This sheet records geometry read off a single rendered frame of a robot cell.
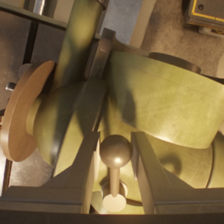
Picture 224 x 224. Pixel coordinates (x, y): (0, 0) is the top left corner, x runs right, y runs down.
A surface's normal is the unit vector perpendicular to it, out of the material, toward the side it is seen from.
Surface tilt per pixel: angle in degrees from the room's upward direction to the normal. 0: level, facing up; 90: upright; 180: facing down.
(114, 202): 0
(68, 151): 10
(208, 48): 0
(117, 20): 0
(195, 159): 32
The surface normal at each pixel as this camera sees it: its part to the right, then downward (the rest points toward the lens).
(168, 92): -0.22, 0.18
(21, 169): 0.00, 0.26
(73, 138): 0.10, -0.06
